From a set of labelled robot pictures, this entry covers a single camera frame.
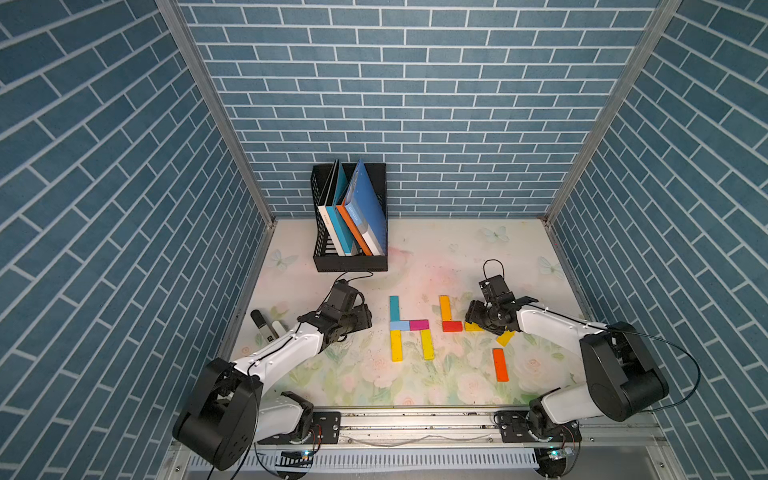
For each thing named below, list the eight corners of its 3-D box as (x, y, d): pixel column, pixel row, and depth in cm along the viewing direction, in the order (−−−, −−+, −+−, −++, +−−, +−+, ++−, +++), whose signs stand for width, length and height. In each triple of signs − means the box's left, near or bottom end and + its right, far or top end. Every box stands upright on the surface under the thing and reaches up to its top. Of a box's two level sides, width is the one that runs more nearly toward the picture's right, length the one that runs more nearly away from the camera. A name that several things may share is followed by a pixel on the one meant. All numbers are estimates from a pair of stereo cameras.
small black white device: (268, 343, 90) (262, 336, 86) (254, 320, 95) (248, 313, 91) (276, 338, 91) (271, 331, 87) (262, 315, 96) (256, 308, 92)
